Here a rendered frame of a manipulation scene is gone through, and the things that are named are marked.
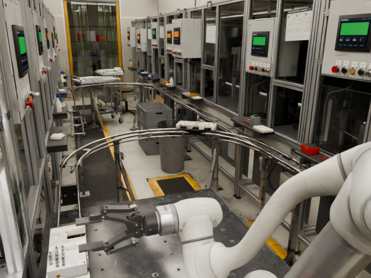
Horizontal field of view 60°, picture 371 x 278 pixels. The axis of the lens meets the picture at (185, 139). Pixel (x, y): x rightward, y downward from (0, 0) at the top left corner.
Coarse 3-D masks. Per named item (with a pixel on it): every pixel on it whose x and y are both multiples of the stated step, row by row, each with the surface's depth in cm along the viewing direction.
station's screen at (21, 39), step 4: (20, 32) 134; (20, 36) 132; (20, 40) 131; (24, 40) 143; (20, 44) 130; (24, 44) 142; (20, 48) 129; (24, 48) 140; (20, 52) 128; (24, 52) 139; (24, 56) 138; (24, 60) 137; (24, 64) 135; (24, 68) 134
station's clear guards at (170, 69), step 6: (168, 18) 522; (180, 18) 470; (168, 60) 544; (186, 60) 462; (168, 66) 548; (186, 66) 465; (168, 72) 551; (186, 72) 467; (168, 78) 555; (186, 78) 470; (186, 84) 472
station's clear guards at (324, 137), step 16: (336, 80) 224; (320, 96) 219; (336, 96) 205; (352, 96) 194; (368, 96) 183; (320, 112) 220; (336, 112) 207; (352, 112) 195; (368, 112) 184; (320, 128) 221; (336, 128) 208; (352, 128) 196; (320, 144) 223; (336, 144) 209; (352, 144) 197
